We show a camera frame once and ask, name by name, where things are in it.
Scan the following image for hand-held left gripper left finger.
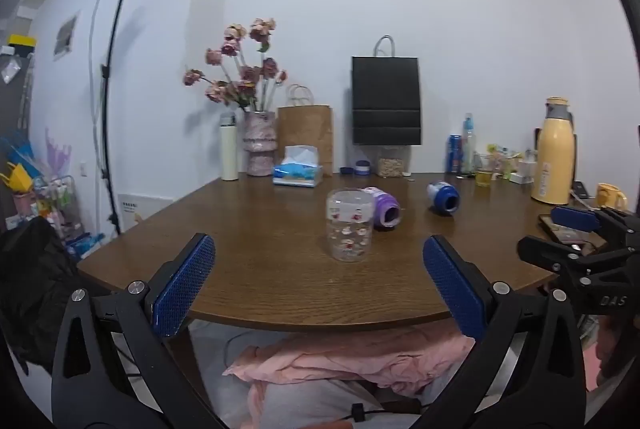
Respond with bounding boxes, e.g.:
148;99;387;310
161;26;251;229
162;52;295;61
51;232;228;429

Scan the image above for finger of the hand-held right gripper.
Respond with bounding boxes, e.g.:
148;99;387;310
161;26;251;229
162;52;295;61
516;235;601;277
550;206;640;250

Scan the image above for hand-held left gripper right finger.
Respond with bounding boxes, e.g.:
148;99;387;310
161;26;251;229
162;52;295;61
422;234;587;429

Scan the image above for blue white bottle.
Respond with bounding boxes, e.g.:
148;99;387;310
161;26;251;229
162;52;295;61
426;180;460;216

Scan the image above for purple bottle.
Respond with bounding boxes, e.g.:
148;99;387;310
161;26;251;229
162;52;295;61
362;186;404;230

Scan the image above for clear printed plastic cup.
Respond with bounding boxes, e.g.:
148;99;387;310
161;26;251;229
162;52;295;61
325;188;374;263

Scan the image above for person's right hand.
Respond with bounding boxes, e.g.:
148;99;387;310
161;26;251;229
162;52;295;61
597;314;640;392

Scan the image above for yellow mug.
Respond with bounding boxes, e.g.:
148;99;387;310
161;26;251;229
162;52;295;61
595;182;628;210

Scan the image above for yellow thermos jug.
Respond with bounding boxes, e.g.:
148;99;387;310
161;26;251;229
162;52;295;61
530;96;577;205

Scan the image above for small white box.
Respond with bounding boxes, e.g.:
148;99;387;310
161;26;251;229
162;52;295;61
509;158;537;185

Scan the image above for white board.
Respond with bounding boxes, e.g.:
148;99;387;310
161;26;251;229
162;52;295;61
117;194;174;236

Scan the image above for glass of yellow liquid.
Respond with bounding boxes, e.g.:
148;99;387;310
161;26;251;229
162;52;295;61
474;154;496;188

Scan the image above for pink cloth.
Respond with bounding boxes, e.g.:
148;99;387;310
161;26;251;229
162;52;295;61
222;325;477;429

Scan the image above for clear plastic bottle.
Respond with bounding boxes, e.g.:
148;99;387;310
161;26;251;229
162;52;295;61
461;112;477;175

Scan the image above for blue drink can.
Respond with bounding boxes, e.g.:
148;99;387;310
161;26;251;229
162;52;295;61
448;134;464;174

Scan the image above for clear jar of grains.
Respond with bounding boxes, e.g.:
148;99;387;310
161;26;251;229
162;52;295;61
377;145;412;178

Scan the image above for black jacket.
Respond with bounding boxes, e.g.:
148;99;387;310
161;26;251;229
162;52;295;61
0;215;113;372

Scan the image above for white thermos bottle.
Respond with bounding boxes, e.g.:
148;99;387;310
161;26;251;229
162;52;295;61
220;112;240;182

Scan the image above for pink marbled vase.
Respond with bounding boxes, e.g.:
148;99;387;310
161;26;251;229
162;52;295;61
243;110;279;178

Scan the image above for blue tissue box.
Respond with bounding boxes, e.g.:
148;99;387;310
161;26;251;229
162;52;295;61
272;144;324;188

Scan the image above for black light stand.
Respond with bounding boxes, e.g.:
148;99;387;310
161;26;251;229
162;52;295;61
99;0;135;236

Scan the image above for brown paper bag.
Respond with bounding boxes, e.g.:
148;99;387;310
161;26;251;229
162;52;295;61
276;84;335;175

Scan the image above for black paper bag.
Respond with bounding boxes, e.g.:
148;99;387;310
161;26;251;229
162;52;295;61
351;35;423;146

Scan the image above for dried pink flowers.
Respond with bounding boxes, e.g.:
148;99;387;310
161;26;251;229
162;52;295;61
182;17;289;113

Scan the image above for yellow and black box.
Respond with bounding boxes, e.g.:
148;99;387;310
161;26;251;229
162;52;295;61
7;34;38;58

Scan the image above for wire rack with supplies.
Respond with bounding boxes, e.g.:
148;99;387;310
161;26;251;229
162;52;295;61
0;126;107;260

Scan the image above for grey wall picture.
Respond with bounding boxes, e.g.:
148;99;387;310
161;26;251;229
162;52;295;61
53;13;81;61

